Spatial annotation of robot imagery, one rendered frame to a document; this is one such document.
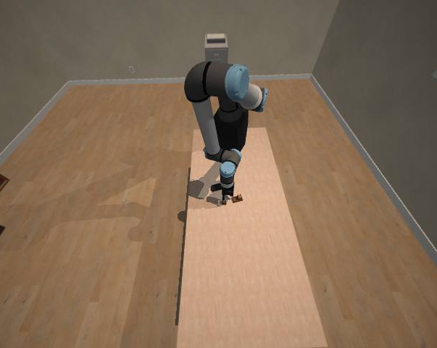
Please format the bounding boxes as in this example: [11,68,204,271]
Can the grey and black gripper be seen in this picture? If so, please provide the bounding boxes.
[222,181,235,202]

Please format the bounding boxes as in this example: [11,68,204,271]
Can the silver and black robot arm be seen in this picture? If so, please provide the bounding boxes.
[184,61,268,192]

